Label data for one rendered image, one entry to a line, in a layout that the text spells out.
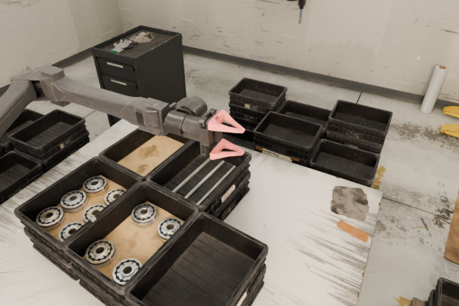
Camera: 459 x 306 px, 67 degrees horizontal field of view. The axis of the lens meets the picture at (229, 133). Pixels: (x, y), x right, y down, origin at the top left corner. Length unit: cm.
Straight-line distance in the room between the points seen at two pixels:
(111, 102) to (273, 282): 91
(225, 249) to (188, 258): 14
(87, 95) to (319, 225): 112
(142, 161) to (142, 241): 48
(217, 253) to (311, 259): 40
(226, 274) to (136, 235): 38
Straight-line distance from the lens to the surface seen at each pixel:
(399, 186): 308
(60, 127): 284
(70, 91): 108
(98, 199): 164
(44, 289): 160
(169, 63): 305
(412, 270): 257
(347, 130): 259
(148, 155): 181
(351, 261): 158
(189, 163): 172
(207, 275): 132
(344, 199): 179
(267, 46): 444
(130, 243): 144
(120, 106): 95
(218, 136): 86
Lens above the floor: 194
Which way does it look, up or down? 36 degrees down
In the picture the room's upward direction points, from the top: straight up
